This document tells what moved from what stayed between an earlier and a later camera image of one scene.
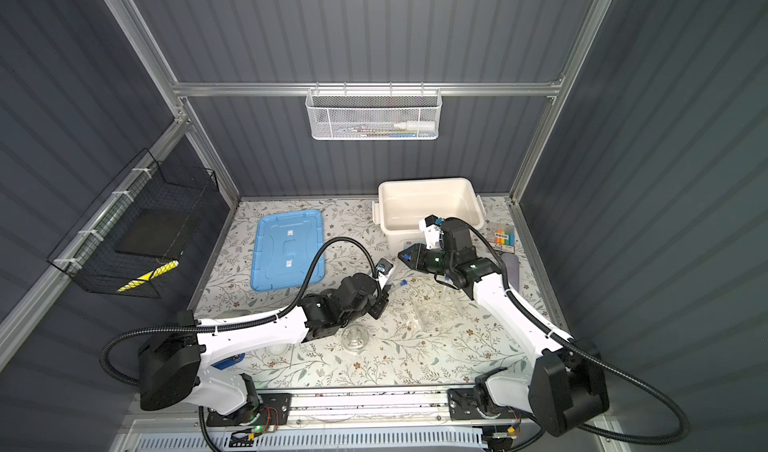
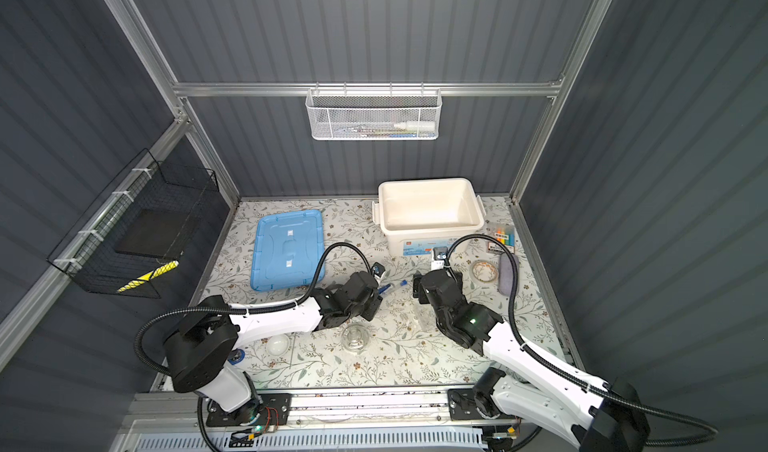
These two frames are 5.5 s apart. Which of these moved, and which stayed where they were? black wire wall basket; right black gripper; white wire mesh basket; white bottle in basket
Moved: right black gripper
Stayed: white wire mesh basket; black wire wall basket; white bottle in basket
